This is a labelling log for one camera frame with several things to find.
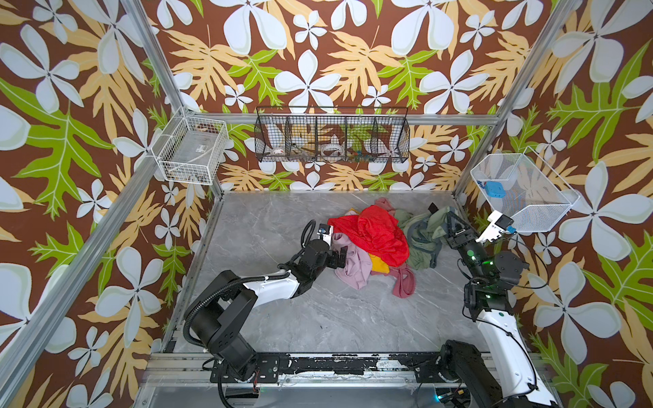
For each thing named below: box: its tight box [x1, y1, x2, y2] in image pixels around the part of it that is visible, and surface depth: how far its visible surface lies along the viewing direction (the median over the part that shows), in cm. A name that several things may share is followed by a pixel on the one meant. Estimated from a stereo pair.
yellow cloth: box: [368, 253, 391, 274], surface depth 93 cm
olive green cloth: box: [394, 206, 450, 271], surface depth 88 cm
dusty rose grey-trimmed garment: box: [369, 198, 416, 300], surface depth 93 cm
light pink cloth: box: [331, 232, 372, 290], surface depth 93 cm
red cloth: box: [328, 204, 410, 268], surface depth 93 cm
